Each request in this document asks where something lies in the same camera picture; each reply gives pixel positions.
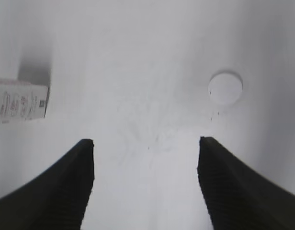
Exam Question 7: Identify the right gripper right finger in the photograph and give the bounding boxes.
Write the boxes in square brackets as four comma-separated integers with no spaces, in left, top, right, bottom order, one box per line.
[197,137,295,230]

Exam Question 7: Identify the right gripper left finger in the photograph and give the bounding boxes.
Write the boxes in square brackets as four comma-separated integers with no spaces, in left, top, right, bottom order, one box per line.
[0,139,95,230]

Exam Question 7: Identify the white yogurt drink bottle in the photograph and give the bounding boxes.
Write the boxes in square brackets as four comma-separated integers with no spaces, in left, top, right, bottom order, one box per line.
[0,79,48,124]

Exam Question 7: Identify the white ribbed bottle cap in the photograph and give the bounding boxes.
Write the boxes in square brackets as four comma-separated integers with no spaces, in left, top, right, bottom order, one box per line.
[208,70,243,106]

